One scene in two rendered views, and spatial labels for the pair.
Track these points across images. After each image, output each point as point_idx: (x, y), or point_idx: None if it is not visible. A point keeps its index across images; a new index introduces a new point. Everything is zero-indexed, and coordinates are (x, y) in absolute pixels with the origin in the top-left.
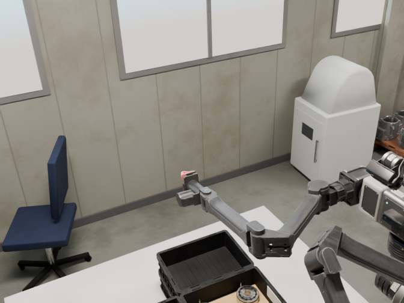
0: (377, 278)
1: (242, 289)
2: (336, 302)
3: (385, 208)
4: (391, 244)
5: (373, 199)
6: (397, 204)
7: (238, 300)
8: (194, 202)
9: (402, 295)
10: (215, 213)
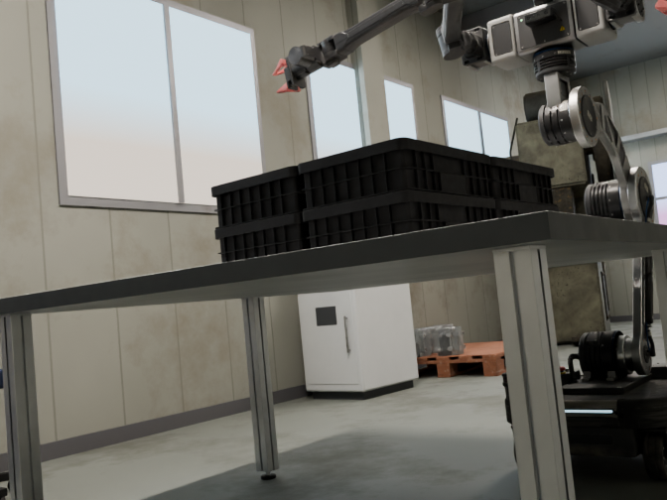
0: (541, 117)
1: None
2: None
3: (521, 29)
4: (542, 61)
5: (504, 33)
6: (531, 11)
7: None
8: (316, 55)
9: (576, 96)
10: (355, 31)
